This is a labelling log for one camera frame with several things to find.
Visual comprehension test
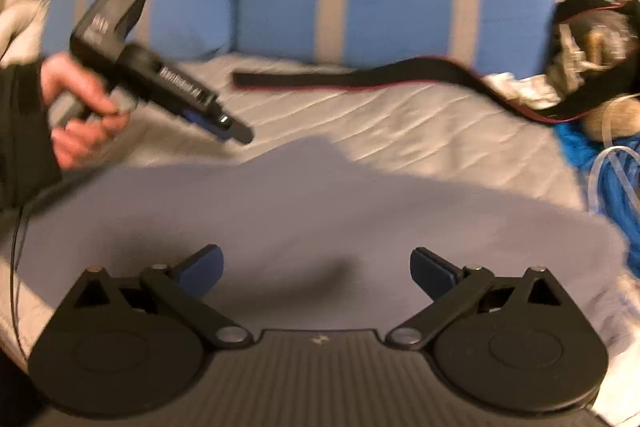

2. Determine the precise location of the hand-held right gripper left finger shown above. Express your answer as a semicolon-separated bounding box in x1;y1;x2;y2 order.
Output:
74;244;252;350

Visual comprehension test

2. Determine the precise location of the grey sweatshirt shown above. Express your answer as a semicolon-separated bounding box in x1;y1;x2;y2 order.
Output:
15;134;632;350

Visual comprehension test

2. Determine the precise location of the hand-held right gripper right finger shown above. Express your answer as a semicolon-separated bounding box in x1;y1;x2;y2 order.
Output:
386;247;567;350

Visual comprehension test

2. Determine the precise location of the person's left hand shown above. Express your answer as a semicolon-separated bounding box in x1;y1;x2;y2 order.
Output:
40;54;132;170

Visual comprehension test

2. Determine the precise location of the person's left forearm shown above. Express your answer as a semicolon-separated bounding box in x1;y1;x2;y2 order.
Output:
0;59;63;214

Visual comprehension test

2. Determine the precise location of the clear plastic tube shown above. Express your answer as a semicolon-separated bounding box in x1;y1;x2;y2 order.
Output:
589;146;640;220

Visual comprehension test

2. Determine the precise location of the blue fabric with clear tube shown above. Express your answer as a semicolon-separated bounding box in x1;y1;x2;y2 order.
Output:
554;121;640;235

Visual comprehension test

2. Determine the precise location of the black strap with red edge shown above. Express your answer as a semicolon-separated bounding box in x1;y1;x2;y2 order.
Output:
231;52;608;126

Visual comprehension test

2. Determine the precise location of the white quilted comforter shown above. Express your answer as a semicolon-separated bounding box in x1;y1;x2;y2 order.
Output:
0;0;53;66

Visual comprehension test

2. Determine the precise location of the grey quilted bedspread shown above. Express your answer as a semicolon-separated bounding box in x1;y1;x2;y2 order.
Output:
0;52;640;427

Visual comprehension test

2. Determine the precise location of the black bag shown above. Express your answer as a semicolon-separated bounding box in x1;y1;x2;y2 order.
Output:
551;0;640;75

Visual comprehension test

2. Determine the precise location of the tan plush toy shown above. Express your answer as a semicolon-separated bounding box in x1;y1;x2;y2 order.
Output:
585;99;640;142

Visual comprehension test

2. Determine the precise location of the thin black cable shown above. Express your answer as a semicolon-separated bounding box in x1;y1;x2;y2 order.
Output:
9;204;30;360

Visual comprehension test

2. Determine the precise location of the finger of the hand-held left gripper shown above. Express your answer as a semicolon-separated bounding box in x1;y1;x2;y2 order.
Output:
182;108;255;146

